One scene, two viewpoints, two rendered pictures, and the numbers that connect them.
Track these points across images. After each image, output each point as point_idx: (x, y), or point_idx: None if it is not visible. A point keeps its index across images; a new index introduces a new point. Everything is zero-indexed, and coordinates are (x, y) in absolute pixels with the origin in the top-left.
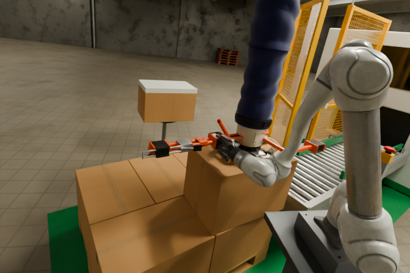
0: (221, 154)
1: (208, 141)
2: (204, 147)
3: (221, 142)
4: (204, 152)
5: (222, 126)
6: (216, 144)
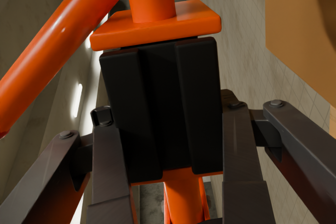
0: (305, 203)
1: (168, 205)
2: None
3: (172, 109)
4: (313, 44)
5: (19, 92)
6: (186, 165)
